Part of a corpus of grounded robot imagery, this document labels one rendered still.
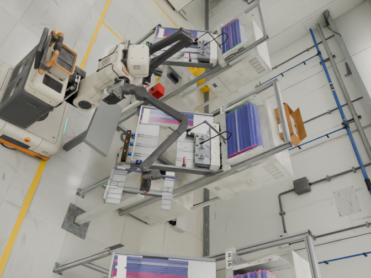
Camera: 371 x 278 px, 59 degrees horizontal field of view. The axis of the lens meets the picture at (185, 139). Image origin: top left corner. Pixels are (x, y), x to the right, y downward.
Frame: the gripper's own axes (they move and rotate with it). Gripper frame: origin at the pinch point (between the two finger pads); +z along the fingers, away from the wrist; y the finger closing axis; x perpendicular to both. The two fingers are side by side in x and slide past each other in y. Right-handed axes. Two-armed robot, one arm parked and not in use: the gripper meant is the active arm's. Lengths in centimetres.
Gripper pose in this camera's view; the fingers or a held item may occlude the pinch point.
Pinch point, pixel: (145, 191)
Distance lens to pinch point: 240.9
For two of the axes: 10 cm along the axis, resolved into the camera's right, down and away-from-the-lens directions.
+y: 1.0, -7.2, 6.9
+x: -9.9, -1.4, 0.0
